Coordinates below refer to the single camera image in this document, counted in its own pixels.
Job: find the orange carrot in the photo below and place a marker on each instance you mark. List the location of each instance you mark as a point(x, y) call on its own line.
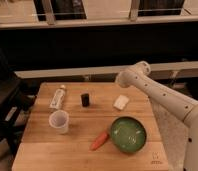
point(100, 140)

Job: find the green bowl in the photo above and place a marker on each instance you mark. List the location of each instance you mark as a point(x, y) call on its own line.
point(128, 134)

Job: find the white plastic cup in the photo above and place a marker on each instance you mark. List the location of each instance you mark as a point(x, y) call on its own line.
point(59, 120)

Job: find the black side table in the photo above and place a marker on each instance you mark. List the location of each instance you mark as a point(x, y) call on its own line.
point(12, 101)

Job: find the white sponge block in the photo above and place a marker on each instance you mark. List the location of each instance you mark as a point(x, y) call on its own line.
point(121, 102)

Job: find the white plastic bottle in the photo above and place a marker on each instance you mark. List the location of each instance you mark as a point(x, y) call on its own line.
point(58, 97)

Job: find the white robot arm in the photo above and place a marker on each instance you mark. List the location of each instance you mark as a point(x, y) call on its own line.
point(181, 106)

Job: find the black eraser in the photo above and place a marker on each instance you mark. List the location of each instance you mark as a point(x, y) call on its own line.
point(85, 100)

